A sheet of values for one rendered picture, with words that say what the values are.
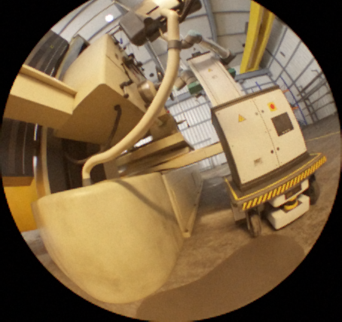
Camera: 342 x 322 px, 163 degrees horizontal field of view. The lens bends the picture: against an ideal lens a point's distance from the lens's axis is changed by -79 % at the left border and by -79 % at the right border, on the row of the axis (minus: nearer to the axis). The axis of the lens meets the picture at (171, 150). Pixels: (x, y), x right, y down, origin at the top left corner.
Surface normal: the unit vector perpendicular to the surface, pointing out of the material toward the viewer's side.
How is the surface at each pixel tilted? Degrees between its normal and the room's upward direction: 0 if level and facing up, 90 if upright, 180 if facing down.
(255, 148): 90
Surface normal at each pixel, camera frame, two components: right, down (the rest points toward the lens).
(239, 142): -0.35, -0.07
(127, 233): 0.75, -0.36
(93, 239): 0.48, -0.32
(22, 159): 0.90, -0.35
